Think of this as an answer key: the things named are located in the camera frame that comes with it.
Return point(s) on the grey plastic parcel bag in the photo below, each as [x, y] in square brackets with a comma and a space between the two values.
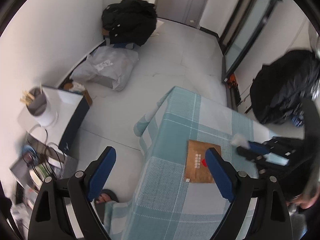
[107, 67]

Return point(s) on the black framed glass door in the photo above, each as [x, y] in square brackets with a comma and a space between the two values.
[247, 30]

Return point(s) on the grey and white cup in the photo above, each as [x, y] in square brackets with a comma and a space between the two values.
[42, 112]

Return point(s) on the black backpack on wall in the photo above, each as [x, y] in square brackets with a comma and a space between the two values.
[280, 87]

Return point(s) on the silver and blue umbrella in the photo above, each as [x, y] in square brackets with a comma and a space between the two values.
[316, 88]

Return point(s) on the grey entrance door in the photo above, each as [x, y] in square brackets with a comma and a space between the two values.
[185, 0]

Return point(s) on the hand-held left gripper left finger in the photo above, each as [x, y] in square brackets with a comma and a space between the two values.
[101, 172]

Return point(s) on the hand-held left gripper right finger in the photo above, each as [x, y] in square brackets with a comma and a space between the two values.
[220, 175]

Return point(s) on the black clothes pile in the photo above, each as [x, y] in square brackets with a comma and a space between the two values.
[130, 20]

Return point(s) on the brown cardboard box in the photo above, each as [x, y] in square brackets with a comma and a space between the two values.
[86, 97]

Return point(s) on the white crumpled paper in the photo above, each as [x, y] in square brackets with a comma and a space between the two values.
[76, 86]

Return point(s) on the white box with dark side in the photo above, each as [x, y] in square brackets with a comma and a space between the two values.
[67, 105]

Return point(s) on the grey cardboard box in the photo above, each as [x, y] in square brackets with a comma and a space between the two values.
[17, 172]

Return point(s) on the black slipper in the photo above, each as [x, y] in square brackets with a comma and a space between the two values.
[112, 195]

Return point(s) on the brown paper packet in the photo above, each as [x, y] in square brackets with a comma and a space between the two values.
[195, 165]

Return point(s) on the blue bowl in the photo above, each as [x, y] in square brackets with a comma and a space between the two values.
[27, 151]

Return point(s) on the white tissue wad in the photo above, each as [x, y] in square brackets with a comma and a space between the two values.
[238, 140]

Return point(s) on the blue flat item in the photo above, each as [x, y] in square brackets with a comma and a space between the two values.
[122, 45]

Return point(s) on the orange tool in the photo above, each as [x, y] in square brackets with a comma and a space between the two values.
[232, 78]

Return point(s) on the blue checked tablecloth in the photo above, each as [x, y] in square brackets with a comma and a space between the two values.
[175, 130]

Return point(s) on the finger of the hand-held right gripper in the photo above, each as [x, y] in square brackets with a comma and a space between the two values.
[258, 148]
[246, 152]

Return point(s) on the bundle of wooden sticks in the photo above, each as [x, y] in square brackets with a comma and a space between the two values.
[27, 98]

